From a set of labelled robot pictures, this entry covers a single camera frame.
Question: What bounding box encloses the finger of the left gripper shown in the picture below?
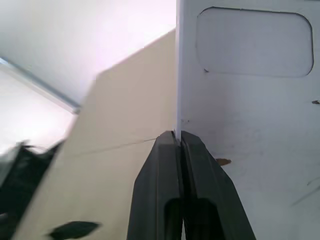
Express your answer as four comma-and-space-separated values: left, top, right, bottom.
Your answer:
47, 221, 102, 240

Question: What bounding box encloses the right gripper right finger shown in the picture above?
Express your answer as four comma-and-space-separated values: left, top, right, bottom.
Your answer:
180, 131, 257, 240

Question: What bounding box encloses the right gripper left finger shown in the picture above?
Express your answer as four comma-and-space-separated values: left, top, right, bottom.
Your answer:
126, 130, 186, 240

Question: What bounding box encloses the white box lid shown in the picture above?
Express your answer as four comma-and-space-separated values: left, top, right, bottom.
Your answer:
175, 0, 320, 240

